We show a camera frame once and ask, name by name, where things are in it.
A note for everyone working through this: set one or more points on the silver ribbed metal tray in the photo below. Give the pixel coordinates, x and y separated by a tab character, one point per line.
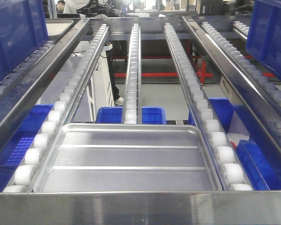
127	158

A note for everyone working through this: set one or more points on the steel divider rail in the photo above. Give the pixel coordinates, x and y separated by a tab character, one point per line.
24	93
265	111

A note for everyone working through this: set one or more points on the far left roller track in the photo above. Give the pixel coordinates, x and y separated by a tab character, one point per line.
9	81

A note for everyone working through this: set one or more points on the blue bin upper right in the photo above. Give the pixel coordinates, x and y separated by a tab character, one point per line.
264	36

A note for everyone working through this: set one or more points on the silver tray far left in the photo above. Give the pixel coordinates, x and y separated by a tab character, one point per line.
56	29

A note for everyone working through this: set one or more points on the right white roller track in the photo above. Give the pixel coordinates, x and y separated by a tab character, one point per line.
226	163

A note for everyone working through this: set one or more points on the person in background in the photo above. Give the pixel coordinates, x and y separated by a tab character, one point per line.
60	5

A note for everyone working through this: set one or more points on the right steel divider rail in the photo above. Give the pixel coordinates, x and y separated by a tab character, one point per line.
265	111

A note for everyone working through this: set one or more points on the blue bin below right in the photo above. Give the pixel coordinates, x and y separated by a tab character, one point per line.
261	163

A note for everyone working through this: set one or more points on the blue bin below centre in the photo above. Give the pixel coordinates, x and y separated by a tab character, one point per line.
150	115

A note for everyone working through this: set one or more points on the centre white roller track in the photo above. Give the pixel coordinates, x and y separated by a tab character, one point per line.
132	109

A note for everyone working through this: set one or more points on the red floor frame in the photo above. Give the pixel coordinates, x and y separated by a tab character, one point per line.
157	63

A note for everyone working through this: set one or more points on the left white roller track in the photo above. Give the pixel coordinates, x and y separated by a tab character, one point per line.
62	113

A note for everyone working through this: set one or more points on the steel front shelf rail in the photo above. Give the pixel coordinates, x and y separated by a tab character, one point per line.
142	208

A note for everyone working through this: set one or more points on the white roller track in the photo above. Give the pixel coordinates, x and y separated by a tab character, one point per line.
226	163
62	113
132	109

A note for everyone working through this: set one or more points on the blue bin upper left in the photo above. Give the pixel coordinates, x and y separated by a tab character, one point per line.
22	31

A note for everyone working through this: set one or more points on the blue bin below left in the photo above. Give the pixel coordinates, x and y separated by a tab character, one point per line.
14	151

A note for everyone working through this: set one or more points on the left steel divider rail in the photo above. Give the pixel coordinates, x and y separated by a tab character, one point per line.
24	93

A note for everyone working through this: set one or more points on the far right roller track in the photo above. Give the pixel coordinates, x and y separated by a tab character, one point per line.
244	63

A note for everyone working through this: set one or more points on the blue bin below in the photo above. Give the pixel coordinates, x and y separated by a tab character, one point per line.
261	163
14	151
150	115

